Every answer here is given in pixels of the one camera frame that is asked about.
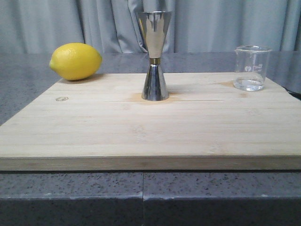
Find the grey curtain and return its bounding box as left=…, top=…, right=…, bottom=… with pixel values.
left=0, top=0, right=301, bottom=54

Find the yellow lemon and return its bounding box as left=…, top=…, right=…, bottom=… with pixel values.
left=49, top=42, right=103, bottom=81

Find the clear glass beaker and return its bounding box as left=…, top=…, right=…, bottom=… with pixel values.
left=233, top=45, right=272, bottom=91

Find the wooden cutting board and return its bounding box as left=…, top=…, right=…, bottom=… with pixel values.
left=0, top=73, right=301, bottom=171

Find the steel double jigger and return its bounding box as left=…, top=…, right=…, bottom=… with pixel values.
left=136, top=11, right=172, bottom=101

